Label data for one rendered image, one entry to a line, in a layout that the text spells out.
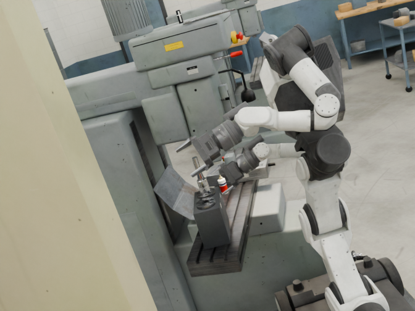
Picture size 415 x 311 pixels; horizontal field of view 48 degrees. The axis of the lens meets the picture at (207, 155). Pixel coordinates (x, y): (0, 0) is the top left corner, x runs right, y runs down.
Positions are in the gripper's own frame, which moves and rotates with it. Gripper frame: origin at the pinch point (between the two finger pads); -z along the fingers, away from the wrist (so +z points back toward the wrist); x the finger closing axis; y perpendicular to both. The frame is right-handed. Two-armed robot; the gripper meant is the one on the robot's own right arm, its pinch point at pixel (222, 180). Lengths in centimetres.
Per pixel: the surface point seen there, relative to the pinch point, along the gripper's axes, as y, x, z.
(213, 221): 8.7, -14.0, -11.6
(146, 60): 4, 67, 3
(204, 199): 4.7, -3.1, -10.8
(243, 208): -23.7, -15.1, -3.4
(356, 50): -581, 120, 200
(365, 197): -208, -56, 55
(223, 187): -39.5, 1.3, -8.6
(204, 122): -15.0, 30.6, 6.1
